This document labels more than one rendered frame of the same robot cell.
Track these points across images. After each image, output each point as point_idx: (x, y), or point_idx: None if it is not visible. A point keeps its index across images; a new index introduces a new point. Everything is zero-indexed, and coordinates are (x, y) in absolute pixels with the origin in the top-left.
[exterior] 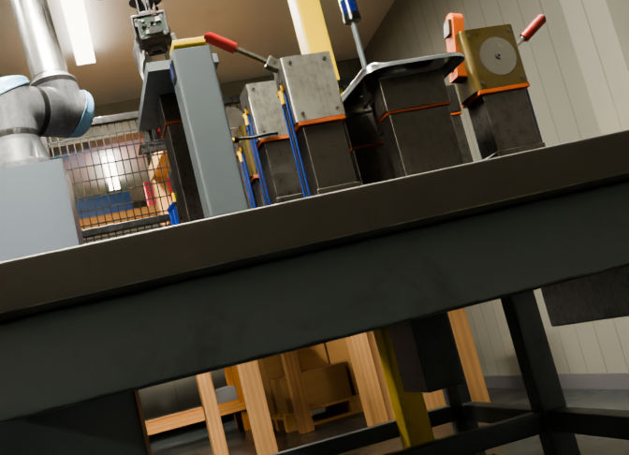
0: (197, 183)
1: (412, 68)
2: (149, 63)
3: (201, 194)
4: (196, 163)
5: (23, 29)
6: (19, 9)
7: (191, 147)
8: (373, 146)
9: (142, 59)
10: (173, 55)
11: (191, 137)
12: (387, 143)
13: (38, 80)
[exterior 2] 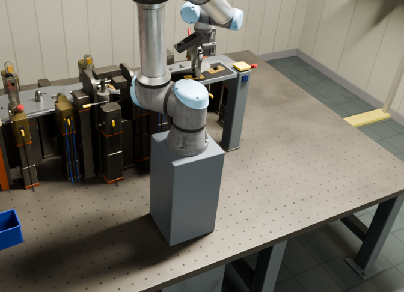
0: (235, 116)
1: (222, 60)
2: (236, 73)
3: (238, 120)
4: (241, 110)
5: (165, 38)
6: (165, 22)
7: (241, 104)
8: None
9: (205, 63)
10: (250, 73)
11: (245, 101)
12: (222, 86)
13: (171, 77)
